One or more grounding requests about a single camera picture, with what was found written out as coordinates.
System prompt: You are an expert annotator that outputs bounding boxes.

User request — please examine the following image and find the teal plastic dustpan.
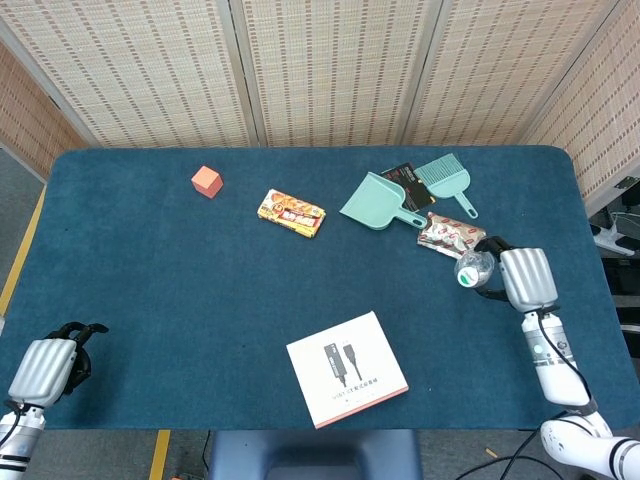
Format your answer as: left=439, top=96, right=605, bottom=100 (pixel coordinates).
left=338, top=171, right=428, bottom=232

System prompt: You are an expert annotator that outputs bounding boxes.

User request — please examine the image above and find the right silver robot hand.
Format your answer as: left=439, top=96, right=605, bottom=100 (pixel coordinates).
left=473, top=236, right=560, bottom=312

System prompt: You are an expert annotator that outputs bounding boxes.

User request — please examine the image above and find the yellow snack packet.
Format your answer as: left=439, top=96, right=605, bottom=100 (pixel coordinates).
left=256, top=188, right=327, bottom=240

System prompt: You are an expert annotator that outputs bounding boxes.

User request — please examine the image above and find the clear plastic bottle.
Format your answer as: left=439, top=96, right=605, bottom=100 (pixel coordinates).
left=453, top=251, right=496, bottom=289

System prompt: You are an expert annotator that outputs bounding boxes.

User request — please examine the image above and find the blue table cloth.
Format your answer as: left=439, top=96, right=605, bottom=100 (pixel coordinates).
left=0, top=144, right=640, bottom=432

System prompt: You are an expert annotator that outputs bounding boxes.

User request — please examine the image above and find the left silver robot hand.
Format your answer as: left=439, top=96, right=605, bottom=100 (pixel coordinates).
left=6, top=321, right=110, bottom=407

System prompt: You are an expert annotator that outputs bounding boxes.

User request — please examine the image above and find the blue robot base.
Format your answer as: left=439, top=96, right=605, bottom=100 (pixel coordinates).
left=206, top=429, right=425, bottom=480

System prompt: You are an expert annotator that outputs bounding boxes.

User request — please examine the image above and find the white USB cable box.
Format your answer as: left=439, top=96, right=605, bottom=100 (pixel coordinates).
left=285, top=310, right=410, bottom=431

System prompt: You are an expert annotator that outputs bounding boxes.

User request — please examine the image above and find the teal hand brush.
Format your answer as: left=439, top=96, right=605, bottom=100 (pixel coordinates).
left=413, top=152, right=480, bottom=220

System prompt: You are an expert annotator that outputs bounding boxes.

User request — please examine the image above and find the woven folding screen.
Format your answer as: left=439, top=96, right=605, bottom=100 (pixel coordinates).
left=0, top=0, right=640, bottom=204

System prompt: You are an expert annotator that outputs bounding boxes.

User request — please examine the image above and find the silver foil snack packet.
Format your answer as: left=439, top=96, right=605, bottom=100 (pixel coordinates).
left=416, top=211, right=488, bottom=260

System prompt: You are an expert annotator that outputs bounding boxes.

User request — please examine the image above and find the black floor cable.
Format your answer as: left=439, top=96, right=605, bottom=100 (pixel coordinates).
left=452, top=410, right=566, bottom=480

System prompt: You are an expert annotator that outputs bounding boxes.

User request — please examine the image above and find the orange cube block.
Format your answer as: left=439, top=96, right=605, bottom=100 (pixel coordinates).
left=191, top=165, right=224, bottom=200

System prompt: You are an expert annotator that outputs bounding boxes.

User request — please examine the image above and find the white power strip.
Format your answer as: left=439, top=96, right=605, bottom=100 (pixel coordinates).
left=589, top=222, right=640, bottom=257

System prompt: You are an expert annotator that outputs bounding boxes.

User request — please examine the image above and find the black card packet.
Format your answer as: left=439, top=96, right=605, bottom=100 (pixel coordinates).
left=381, top=161, right=437, bottom=213

